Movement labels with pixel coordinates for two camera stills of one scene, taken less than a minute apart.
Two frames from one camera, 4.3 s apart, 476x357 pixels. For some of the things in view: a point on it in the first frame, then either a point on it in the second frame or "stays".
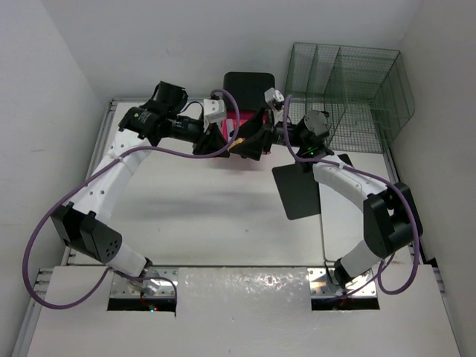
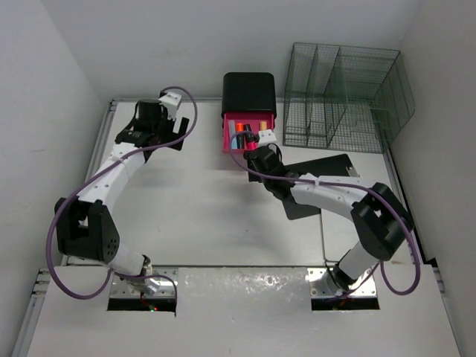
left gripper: (211, 140) to (171, 136)
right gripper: (274, 131) to (253, 176)
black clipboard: (300, 190) stays
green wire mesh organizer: (367, 93) stays
